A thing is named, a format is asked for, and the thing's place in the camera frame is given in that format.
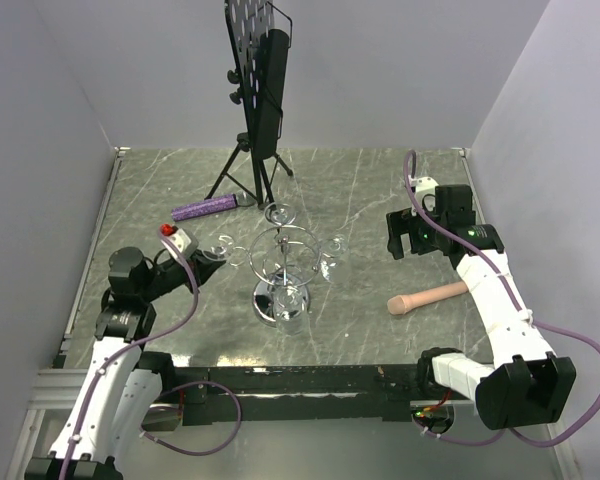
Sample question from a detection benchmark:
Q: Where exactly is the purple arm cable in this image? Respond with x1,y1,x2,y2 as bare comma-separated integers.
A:
59,237,244,480
403,148,600,449

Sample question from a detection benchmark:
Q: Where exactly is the black music stand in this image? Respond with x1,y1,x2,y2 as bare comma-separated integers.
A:
206,0,294,208

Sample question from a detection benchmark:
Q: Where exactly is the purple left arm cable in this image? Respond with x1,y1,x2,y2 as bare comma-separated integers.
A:
59,237,244,480

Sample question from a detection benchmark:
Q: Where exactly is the clear wine glass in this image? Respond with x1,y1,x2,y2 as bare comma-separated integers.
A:
273,285,308,336
200,233,248,267
320,234,350,283
263,202,297,226

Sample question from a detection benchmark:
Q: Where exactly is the purple glitter microphone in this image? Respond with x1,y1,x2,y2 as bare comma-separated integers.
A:
171,192,256,222

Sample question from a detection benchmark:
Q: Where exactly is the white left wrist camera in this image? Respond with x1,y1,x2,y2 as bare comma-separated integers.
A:
159,224,199,261

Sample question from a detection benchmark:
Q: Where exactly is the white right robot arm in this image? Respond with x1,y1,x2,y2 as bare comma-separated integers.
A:
386,177,576,430

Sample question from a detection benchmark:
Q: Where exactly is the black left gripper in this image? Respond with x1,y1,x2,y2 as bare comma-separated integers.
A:
139,248,225,302

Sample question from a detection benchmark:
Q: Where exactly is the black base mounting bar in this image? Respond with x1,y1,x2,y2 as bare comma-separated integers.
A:
161,364,447,426

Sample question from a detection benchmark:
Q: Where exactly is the chrome wine glass rack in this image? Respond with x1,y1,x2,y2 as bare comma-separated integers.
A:
241,224,321,330

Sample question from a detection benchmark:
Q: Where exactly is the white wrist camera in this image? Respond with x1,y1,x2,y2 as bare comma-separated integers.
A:
159,224,199,261
412,176,438,202

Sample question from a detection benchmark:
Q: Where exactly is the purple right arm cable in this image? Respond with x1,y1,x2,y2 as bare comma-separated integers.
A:
403,148,600,449

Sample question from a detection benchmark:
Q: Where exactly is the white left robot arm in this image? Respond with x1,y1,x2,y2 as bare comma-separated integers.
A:
24,247,225,479

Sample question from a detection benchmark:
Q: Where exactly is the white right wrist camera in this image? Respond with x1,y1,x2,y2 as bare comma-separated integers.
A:
412,176,438,202

